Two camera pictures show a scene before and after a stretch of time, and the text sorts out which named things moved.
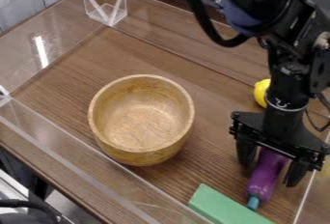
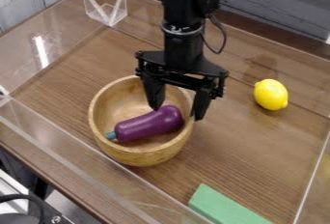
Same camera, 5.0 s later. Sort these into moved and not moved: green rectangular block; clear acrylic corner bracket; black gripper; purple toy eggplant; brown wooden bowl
Moved: purple toy eggplant; black gripper
Not moved: brown wooden bowl; clear acrylic corner bracket; green rectangular block
